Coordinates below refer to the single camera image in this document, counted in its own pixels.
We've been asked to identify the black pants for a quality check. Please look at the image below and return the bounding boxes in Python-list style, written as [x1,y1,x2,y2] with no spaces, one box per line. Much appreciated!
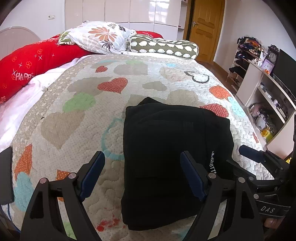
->
[121,97,234,231]

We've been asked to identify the right hand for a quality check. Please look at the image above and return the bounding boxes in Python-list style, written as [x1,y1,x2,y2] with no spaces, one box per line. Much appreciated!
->
[264,217,284,230]

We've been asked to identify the white shelf unit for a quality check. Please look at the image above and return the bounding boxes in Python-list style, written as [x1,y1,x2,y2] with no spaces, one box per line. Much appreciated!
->
[227,36,295,158]

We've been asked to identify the black television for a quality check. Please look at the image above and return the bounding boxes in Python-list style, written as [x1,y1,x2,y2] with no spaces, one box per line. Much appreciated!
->
[273,49,296,97]

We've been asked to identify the black table clock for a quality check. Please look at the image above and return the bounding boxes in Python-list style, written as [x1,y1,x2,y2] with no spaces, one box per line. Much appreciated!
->
[266,45,280,64]

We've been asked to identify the heart patterned quilt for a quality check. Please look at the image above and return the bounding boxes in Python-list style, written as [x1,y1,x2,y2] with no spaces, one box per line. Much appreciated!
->
[6,55,271,240]

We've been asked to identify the wooden door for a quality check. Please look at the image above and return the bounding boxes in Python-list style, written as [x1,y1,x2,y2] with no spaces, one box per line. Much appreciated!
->
[183,0,226,64]

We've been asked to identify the red long pillow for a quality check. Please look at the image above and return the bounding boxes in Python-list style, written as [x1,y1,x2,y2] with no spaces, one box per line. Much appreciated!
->
[0,30,164,105]

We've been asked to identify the white wardrobe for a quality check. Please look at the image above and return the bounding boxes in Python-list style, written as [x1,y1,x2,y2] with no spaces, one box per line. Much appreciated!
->
[65,0,188,40]

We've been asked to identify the green hedgehog bolster pillow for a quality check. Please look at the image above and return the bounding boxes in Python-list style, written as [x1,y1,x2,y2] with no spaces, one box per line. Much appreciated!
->
[128,34,199,60]

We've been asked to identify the round grey headboard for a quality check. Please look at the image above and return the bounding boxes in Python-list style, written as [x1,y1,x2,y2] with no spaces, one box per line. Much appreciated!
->
[0,26,41,60]

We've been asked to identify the floral white pillow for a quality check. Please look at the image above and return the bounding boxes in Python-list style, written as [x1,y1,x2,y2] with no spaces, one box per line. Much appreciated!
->
[58,21,137,55]

